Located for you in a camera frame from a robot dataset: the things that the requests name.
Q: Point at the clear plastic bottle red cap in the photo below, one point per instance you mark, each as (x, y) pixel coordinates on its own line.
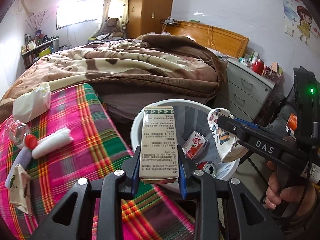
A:
(20, 134)

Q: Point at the wooden bed headboard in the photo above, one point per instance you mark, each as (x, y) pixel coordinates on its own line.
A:
(222, 40)

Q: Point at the beige printed carton box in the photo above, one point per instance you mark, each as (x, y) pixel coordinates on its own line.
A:
(158, 149)

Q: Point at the beige crushed paper cup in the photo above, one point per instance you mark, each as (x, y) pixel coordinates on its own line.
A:
(20, 190)

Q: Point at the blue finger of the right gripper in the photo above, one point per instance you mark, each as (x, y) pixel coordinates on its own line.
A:
(247, 123)

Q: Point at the red strawberry milk carton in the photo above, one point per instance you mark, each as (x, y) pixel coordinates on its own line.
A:
(194, 145)

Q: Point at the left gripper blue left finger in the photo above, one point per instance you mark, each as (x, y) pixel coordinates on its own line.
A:
(129, 188)

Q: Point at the white tissue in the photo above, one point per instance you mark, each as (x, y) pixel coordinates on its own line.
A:
(52, 142)

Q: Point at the white tissue pack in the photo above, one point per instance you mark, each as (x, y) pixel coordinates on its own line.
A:
(31, 105)

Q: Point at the patterned crushed paper cup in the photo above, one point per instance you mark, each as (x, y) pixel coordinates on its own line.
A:
(227, 143)

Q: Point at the white round trash bin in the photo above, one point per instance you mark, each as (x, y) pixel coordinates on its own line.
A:
(192, 116)

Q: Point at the wooden wardrobe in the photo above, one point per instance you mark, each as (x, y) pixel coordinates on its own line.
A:
(146, 16)

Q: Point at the red jar on nightstand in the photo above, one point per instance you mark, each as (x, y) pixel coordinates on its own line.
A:
(258, 66)

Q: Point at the red and white can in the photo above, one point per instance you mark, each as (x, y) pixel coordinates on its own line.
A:
(208, 167)

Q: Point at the grey drawer nightstand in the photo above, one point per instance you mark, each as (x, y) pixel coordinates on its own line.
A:
(245, 91)

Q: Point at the dried branch bouquet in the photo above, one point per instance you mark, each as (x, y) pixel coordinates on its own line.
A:
(35, 21)

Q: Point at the brown teddy bear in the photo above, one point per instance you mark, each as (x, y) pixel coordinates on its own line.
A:
(111, 28)

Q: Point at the brown beige fleece blanket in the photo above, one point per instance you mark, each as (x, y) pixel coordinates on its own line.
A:
(166, 64)

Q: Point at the cartoon girl wall sticker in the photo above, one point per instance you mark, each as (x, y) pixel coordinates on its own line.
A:
(299, 22)

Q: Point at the person's right hand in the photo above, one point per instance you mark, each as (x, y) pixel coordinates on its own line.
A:
(291, 194)

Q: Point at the pink plaid tablecloth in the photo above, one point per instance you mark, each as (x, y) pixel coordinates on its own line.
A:
(96, 150)

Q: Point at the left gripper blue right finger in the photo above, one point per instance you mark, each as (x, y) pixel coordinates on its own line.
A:
(187, 184)

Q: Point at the dark cluttered shelf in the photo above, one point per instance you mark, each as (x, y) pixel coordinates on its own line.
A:
(32, 55)

